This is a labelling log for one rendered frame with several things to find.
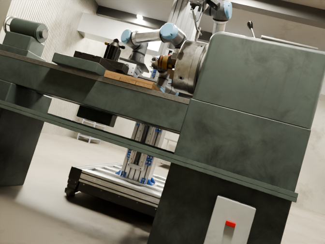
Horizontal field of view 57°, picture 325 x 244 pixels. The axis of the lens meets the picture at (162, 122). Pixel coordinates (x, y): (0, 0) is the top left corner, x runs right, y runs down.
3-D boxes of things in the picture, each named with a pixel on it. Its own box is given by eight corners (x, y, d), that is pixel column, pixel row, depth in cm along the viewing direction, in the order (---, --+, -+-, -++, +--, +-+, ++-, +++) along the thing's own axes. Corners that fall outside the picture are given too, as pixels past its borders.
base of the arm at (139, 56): (128, 64, 261) (132, 53, 262) (145, 68, 259) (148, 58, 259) (124, 59, 246) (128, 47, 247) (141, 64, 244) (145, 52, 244)
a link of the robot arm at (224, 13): (205, 67, 252) (214, -3, 223) (223, 70, 248) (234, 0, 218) (201, 71, 243) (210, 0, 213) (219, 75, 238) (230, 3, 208)
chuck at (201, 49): (199, 97, 196) (211, 49, 193) (189, 95, 166) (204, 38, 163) (193, 95, 197) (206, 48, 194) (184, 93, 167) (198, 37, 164)
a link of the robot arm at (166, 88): (169, 97, 215) (173, 82, 216) (159, 92, 206) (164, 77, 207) (160, 95, 220) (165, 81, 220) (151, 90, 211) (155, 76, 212)
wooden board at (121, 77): (165, 101, 201) (167, 96, 201) (151, 88, 166) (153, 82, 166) (125, 91, 208) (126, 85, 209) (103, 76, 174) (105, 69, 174)
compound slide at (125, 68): (127, 74, 204) (129, 68, 205) (122, 70, 194) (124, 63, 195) (100, 68, 209) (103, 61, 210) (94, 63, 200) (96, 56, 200)
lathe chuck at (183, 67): (193, 95, 197) (206, 48, 194) (184, 93, 167) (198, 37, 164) (180, 92, 200) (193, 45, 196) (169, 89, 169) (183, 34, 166)
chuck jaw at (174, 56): (187, 61, 179) (184, 52, 168) (184, 68, 179) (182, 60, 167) (169, 57, 182) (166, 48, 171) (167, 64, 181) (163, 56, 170)
